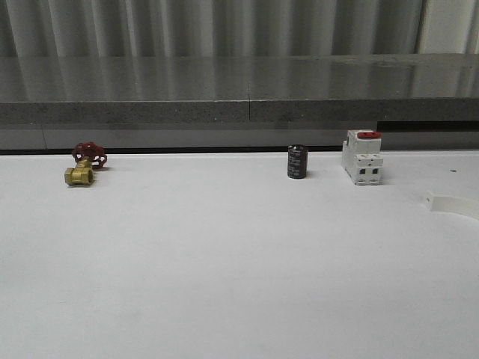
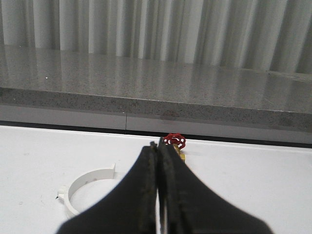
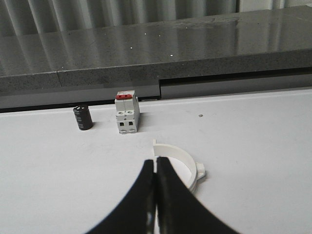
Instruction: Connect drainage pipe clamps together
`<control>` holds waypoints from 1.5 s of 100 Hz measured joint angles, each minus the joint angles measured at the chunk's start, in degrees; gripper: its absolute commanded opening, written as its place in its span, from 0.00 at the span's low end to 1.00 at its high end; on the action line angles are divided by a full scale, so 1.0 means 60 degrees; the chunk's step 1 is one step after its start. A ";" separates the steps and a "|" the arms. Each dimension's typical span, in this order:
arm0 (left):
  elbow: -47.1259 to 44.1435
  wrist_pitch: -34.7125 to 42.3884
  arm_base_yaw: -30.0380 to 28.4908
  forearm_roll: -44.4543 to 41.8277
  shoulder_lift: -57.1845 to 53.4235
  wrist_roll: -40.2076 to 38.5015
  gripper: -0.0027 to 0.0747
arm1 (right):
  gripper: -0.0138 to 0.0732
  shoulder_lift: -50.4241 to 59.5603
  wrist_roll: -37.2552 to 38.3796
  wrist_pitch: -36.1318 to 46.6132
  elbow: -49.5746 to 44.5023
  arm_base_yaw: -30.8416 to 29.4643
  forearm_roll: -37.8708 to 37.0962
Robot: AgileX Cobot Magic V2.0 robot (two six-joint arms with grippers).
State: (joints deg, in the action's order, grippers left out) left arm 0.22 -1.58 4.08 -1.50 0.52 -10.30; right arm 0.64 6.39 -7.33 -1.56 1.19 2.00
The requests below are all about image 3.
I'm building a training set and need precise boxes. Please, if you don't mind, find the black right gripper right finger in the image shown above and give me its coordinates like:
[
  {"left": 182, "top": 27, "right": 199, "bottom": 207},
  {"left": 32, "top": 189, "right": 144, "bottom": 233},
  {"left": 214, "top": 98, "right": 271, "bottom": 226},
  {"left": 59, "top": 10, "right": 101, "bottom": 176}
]
[{"left": 156, "top": 157, "right": 237, "bottom": 234}]

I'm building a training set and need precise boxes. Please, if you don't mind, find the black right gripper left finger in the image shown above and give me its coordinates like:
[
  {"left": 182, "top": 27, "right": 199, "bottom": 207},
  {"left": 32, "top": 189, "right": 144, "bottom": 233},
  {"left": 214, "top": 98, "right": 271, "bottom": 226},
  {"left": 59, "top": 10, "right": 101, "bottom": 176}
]
[{"left": 88, "top": 159, "right": 156, "bottom": 234}]

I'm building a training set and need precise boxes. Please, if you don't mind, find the white half pipe clamp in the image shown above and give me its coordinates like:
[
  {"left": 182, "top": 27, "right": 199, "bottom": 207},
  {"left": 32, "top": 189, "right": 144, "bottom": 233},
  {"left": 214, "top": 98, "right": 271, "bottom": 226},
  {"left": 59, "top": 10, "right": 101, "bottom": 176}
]
[{"left": 153, "top": 139, "right": 206, "bottom": 193}]

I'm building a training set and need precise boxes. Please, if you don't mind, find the white red circuit breaker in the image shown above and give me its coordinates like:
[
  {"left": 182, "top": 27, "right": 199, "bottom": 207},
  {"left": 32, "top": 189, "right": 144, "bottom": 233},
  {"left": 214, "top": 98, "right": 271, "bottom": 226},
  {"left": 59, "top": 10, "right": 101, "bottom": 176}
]
[{"left": 115, "top": 90, "right": 140, "bottom": 134}]

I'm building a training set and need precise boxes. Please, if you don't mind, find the black cylindrical capacitor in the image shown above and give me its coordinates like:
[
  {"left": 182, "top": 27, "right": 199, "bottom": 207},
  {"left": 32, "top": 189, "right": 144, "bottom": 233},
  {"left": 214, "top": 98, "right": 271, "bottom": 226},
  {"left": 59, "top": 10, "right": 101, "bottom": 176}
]
[{"left": 73, "top": 105, "right": 93, "bottom": 131}]

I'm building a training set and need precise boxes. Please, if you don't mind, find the grey stone counter ledge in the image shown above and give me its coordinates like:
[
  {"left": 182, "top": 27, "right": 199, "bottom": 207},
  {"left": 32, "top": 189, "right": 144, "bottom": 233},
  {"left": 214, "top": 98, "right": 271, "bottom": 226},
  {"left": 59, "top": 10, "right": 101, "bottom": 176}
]
[{"left": 0, "top": 6, "right": 312, "bottom": 109}]

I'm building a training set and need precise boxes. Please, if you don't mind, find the grey pleated curtain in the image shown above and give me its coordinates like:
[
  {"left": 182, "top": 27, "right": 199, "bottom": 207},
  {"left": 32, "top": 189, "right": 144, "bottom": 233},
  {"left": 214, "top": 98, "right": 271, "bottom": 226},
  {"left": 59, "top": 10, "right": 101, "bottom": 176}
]
[{"left": 0, "top": 0, "right": 312, "bottom": 37}]

